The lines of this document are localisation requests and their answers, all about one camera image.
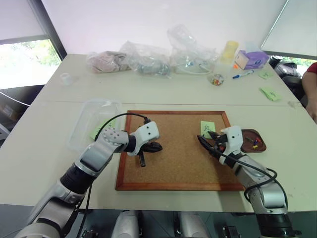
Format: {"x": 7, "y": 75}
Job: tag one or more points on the brown wooden tray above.
{"x": 255, "y": 138}

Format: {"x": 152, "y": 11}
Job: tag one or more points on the person in red shirt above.
{"x": 310, "y": 79}

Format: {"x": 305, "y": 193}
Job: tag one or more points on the purple tissue box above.
{"x": 252, "y": 59}

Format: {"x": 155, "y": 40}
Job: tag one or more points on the grey rounded robot shape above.
{"x": 193, "y": 225}
{"x": 127, "y": 224}

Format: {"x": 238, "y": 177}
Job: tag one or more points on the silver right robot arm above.
{"x": 265, "y": 188}

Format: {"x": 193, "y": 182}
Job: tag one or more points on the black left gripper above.
{"x": 146, "y": 148}

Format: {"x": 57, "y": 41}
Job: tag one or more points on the crumpled clear plastic scrap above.
{"x": 294, "y": 103}

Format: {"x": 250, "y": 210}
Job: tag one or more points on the clear plastic box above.
{"x": 84, "y": 124}

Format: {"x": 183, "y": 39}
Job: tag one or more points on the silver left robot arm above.
{"x": 96, "y": 153}

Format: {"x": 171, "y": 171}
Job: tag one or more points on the plastic bag with pink contents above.
{"x": 106, "y": 62}

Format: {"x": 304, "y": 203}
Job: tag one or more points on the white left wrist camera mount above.
{"x": 148, "y": 131}

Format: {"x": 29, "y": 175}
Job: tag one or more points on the black office chair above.
{"x": 287, "y": 72}

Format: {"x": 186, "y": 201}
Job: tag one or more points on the wood-framed cork board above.
{"x": 178, "y": 158}

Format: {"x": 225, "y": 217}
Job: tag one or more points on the plastic bag with dark contents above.
{"x": 148, "y": 62}

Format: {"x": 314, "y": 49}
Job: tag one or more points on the small clear cup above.
{"x": 66, "y": 79}

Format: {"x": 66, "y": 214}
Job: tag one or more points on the white roller blind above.
{"x": 17, "y": 17}
{"x": 294, "y": 27}

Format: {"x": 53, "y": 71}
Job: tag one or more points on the blue whiteboard marker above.
{"x": 242, "y": 75}

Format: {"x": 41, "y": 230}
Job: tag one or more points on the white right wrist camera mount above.
{"x": 232, "y": 141}

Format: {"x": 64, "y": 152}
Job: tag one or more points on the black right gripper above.
{"x": 220, "y": 141}

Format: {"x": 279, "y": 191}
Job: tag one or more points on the clear round pushpin container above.
{"x": 216, "y": 79}

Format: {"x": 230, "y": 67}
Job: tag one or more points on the green sticky note stack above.
{"x": 271, "y": 94}

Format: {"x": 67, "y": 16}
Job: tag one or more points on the yellow translucent jar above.
{"x": 229, "y": 52}

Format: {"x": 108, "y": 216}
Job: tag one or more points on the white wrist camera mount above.
{"x": 232, "y": 141}
{"x": 148, "y": 131}

